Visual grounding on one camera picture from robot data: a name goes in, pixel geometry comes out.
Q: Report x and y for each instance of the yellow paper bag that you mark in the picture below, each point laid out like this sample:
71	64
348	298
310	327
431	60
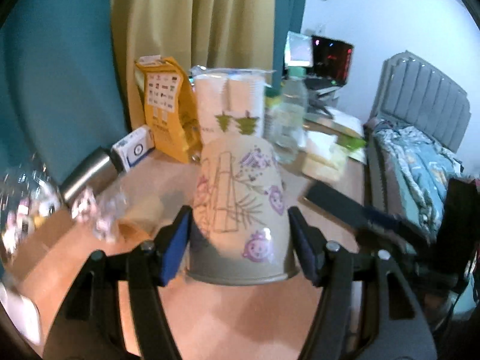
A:
170	108

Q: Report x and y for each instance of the small white blue box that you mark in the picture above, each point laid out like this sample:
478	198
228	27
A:
131	149

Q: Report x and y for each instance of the green plastic folder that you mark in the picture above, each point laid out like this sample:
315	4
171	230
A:
351	143

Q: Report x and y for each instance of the pack of white paper cups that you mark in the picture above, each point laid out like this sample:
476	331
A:
229	101

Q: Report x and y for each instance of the teal curtain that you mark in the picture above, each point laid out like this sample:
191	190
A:
60	98

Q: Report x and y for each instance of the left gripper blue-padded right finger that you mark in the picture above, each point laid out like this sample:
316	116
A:
366	309

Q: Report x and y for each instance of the grey padded headboard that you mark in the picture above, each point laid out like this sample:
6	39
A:
414	92

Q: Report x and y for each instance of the clear plastic water bottle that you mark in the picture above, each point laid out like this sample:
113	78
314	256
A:
288	116

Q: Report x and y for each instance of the yellow plastic bag of items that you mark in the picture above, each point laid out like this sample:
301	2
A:
329	170

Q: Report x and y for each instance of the stainless steel thermos flask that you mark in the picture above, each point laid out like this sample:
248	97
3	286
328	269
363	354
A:
97	171

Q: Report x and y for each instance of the yellow curtain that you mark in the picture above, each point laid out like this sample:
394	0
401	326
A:
211	33

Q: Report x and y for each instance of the crinkled clear plastic bag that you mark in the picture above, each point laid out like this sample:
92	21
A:
29	196

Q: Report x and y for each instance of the printed paper cup with cartoons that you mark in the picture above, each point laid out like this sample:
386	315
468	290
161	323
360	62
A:
240	231

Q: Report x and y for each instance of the black pc case with lights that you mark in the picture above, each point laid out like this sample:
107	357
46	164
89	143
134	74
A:
331	59

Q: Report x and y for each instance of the black tablet on table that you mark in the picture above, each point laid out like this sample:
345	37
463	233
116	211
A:
340	206

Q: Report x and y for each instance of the computer monitor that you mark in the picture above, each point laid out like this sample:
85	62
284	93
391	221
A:
298	50

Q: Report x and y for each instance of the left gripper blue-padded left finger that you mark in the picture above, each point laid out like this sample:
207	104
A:
88	323

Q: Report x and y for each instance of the patterned blue blanket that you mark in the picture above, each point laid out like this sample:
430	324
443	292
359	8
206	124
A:
409	172

